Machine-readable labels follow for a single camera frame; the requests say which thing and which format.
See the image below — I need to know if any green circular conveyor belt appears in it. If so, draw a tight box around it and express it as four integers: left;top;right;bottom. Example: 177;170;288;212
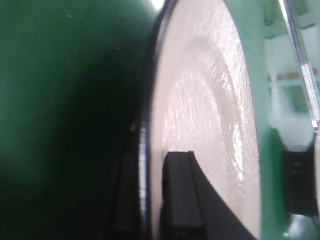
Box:
0;0;320;240

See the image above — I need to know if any cream plate black rim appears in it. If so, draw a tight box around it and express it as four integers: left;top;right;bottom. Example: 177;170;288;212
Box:
138;0;262;240

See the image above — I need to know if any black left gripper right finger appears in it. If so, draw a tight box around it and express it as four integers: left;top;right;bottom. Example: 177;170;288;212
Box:
161;151;255;240

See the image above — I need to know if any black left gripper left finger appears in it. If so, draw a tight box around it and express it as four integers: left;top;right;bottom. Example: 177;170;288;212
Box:
103;153;139;240

